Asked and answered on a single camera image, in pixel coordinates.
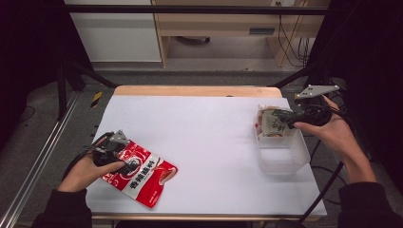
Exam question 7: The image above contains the clear plastic container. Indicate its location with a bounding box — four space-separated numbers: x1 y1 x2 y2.
253 105 312 176

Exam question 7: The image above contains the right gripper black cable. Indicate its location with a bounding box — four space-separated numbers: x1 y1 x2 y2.
297 104 354 224

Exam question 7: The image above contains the bundle of hanging black cables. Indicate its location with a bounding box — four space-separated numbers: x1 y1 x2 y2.
276 1 314 68

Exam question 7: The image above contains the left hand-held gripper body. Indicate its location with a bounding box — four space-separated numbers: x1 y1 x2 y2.
83 129 131 168

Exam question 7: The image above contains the white cabinet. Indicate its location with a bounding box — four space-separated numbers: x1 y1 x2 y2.
63 0 163 64

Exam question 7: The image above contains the light wooden desk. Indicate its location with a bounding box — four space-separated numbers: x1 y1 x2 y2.
151 0 331 68

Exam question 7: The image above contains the large red white seasoning packet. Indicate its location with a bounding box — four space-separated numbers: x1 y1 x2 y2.
100 141 179 209

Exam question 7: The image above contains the person's left hand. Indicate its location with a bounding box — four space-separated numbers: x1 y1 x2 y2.
56 136 126 194

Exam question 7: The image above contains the black metal stand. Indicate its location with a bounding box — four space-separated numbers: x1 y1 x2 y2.
268 62 333 105
56 60 121 122

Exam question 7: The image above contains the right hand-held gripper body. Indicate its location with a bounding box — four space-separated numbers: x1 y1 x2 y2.
294 84 340 128

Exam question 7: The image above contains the black floor cable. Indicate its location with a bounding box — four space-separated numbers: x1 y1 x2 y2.
298 132 350 206

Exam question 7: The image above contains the wooden table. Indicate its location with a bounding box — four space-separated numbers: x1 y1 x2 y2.
91 85 321 222

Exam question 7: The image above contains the green beige sauce packet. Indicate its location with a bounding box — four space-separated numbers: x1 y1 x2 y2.
260 108 299 139

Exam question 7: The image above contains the white paper sheet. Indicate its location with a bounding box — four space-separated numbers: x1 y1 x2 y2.
85 94 328 219

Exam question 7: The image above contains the person's right hand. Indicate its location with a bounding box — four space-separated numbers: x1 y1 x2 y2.
293 94 370 165

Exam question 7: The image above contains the black horizontal frame bar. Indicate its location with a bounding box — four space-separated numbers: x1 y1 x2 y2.
63 4 329 16

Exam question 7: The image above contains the yellow black tape strip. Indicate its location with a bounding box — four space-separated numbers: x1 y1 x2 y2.
89 90 104 108

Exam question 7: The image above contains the dark curtain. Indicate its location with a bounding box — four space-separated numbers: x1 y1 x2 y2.
0 0 93 151
303 0 403 195

